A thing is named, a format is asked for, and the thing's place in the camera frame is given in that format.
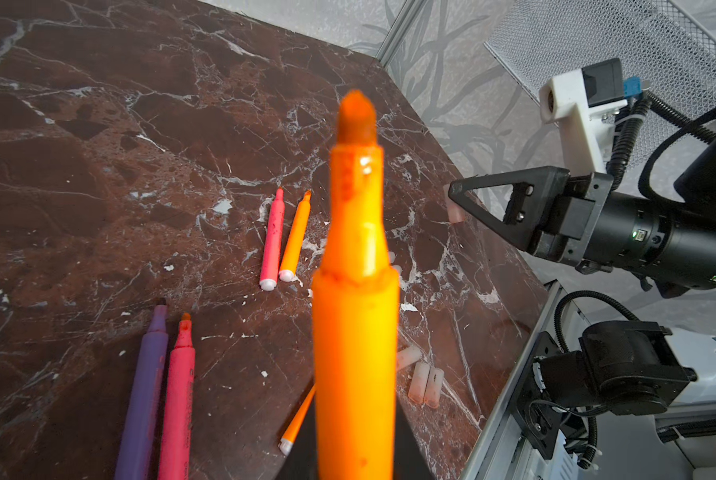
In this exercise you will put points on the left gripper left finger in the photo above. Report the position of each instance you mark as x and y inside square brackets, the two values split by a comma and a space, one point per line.
[300, 464]

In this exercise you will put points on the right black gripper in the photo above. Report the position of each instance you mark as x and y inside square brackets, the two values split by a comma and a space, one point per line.
[541, 207]

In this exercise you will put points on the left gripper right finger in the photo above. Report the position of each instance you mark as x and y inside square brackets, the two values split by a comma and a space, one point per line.
[408, 461]

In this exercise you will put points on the translucent pen cap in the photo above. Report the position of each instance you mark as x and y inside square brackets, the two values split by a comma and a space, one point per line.
[418, 383]
[407, 357]
[455, 213]

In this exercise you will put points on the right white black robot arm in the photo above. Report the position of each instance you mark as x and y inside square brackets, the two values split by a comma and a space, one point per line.
[626, 366]

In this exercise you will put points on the translucent pen cap lowest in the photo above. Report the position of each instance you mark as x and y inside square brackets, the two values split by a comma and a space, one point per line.
[433, 388]

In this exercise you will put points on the purple highlighter pen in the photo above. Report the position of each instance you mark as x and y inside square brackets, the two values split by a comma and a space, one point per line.
[133, 461]

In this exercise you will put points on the pink highlighter beside purple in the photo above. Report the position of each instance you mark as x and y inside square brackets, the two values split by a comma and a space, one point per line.
[176, 433]

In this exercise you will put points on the orange highlighter upper pair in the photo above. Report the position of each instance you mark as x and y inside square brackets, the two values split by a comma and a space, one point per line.
[290, 260]

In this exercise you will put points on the pink highlighter upper pair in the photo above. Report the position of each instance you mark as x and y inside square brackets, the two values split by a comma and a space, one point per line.
[273, 242]

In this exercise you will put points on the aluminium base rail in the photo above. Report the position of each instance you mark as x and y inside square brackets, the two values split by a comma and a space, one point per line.
[508, 448]

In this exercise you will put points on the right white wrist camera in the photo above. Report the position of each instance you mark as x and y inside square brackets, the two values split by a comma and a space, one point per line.
[583, 103]

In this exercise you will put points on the white wire mesh basket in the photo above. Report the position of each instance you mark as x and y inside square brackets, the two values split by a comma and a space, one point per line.
[587, 61]

